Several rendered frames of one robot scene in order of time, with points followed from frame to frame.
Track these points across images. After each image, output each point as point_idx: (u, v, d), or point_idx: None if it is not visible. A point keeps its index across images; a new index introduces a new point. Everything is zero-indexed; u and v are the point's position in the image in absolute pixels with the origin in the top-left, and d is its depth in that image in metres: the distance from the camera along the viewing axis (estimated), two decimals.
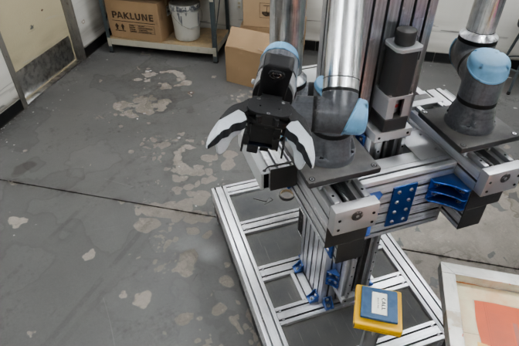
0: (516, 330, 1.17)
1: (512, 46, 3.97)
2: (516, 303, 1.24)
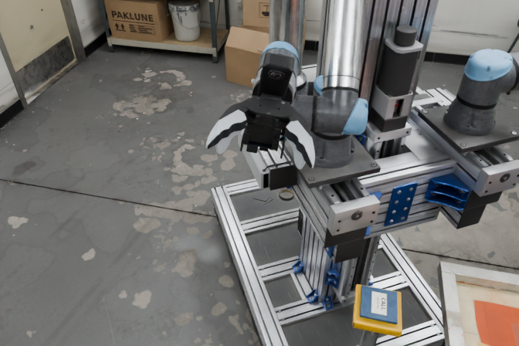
0: (516, 330, 1.17)
1: (512, 46, 3.97)
2: (516, 303, 1.24)
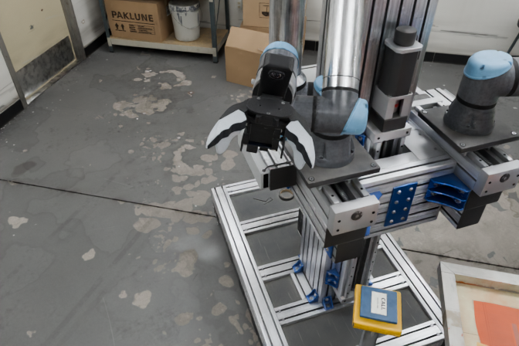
0: (515, 330, 1.17)
1: (512, 46, 3.98)
2: (515, 303, 1.24)
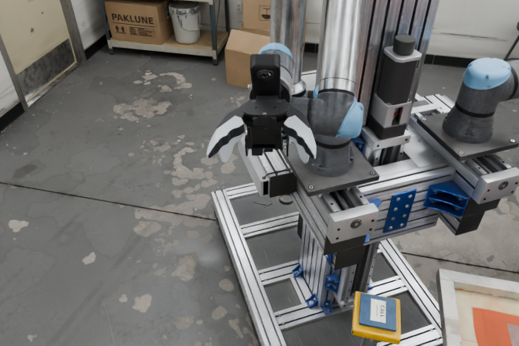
0: None
1: (511, 49, 3.98)
2: (513, 310, 1.24)
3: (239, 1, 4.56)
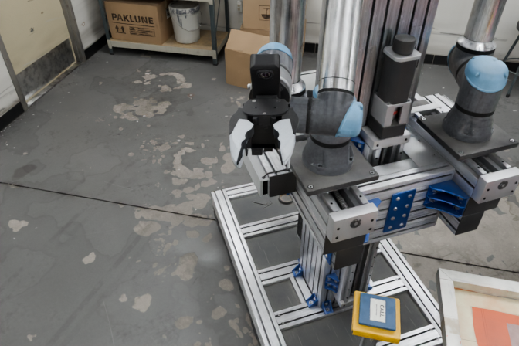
0: None
1: (511, 49, 3.98)
2: (513, 310, 1.24)
3: (239, 1, 4.56)
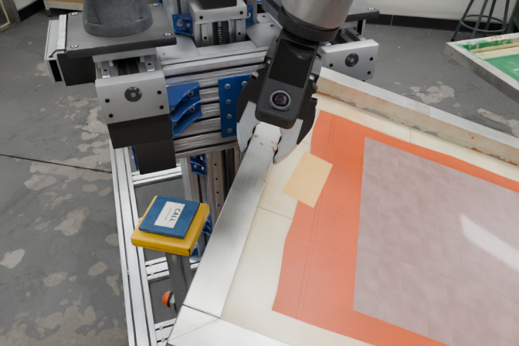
0: None
1: (470, 3, 3.68)
2: (381, 127, 0.79)
3: None
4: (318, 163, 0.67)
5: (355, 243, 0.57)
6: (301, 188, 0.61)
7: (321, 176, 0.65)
